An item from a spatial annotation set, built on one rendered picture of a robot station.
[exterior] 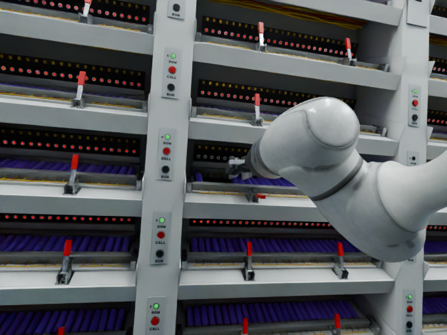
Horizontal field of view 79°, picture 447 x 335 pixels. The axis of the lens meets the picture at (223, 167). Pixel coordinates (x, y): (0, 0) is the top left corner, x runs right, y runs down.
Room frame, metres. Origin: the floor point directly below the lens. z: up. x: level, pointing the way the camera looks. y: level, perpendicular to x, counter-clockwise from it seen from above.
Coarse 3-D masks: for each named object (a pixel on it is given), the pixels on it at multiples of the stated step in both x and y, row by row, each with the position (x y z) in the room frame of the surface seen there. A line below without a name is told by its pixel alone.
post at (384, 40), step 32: (384, 32) 0.84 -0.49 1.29; (416, 32) 0.78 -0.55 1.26; (416, 64) 0.78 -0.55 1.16; (384, 96) 0.83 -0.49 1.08; (416, 128) 0.78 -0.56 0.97; (384, 160) 0.82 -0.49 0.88; (416, 256) 0.78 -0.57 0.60; (416, 288) 0.78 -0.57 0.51; (384, 320) 0.80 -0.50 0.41; (416, 320) 0.78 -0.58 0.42
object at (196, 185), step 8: (192, 184) 0.70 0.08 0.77; (200, 184) 0.70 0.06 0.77; (208, 184) 0.70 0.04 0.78; (216, 184) 0.71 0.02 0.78; (224, 184) 0.72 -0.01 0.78; (232, 184) 0.73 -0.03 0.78; (240, 184) 0.73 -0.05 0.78; (248, 184) 0.74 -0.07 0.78; (200, 192) 0.69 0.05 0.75; (208, 192) 0.69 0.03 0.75; (216, 192) 0.70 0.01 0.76; (224, 192) 0.70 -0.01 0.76; (232, 192) 0.71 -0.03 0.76; (240, 192) 0.71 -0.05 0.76; (264, 192) 0.74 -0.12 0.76; (272, 192) 0.74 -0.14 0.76; (280, 192) 0.75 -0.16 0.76; (288, 192) 0.75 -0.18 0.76; (296, 192) 0.76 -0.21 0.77
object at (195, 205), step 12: (192, 180) 0.78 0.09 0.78; (192, 204) 0.66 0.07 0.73; (204, 204) 0.66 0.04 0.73; (216, 204) 0.67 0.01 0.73; (228, 204) 0.67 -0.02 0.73; (240, 204) 0.68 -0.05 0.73; (252, 204) 0.68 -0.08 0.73; (264, 204) 0.69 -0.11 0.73; (276, 204) 0.70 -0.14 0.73; (288, 204) 0.71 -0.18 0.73; (300, 204) 0.72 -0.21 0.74; (312, 204) 0.73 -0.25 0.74; (192, 216) 0.67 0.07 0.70; (204, 216) 0.67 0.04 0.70; (216, 216) 0.68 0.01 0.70; (228, 216) 0.68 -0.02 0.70; (240, 216) 0.69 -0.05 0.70; (252, 216) 0.70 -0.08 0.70; (264, 216) 0.70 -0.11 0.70; (276, 216) 0.71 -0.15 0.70; (288, 216) 0.72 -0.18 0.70; (300, 216) 0.72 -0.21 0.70; (312, 216) 0.73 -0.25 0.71
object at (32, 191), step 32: (0, 128) 0.70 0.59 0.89; (0, 160) 0.69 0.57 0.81; (32, 160) 0.72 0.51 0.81; (64, 160) 0.73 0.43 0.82; (96, 160) 0.76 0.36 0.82; (128, 160) 0.78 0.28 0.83; (0, 192) 0.58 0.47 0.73; (32, 192) 0.60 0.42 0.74; (64, 192) 0.60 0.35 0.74; (96, 192) 0.63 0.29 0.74; (128, 192) 0.66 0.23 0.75
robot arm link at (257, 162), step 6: (258, 138) 0.51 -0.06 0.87; (258, 144) 0.48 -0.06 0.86; (252, 150) 0.52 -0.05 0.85; (258, 150) 0.48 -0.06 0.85; (252, 156) 0.51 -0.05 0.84; (258, 156) 0.48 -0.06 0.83; (252, 162) 0.51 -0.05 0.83; (258, 162) 0.49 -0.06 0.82; (258, 168) 0.50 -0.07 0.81; (264, 168) 0.48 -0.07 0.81; (264, 174) 0.50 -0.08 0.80; (270, 174) 0.49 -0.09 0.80; (276, 174) 0.48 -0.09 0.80
